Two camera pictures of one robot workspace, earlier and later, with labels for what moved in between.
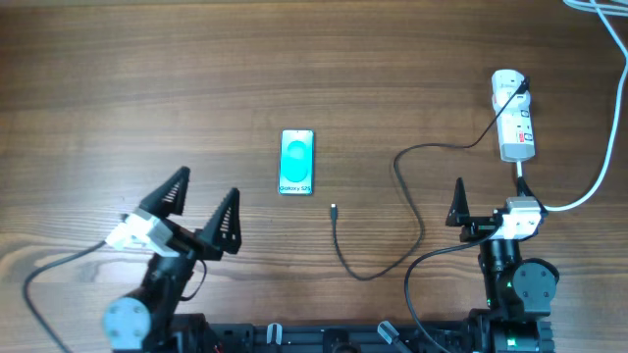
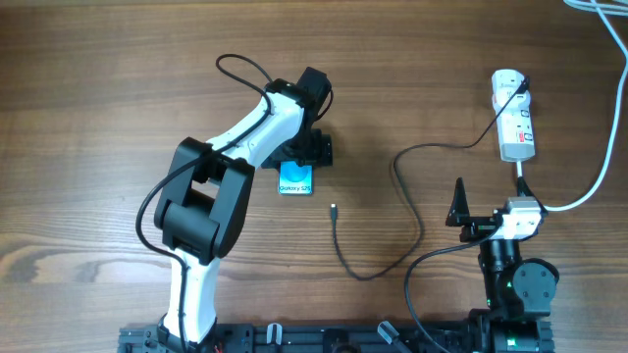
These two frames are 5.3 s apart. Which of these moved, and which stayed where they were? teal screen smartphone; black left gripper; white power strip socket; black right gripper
Moved: black left gripper
Stayed: white power strip socket; black right gripper; teal screen smartphone
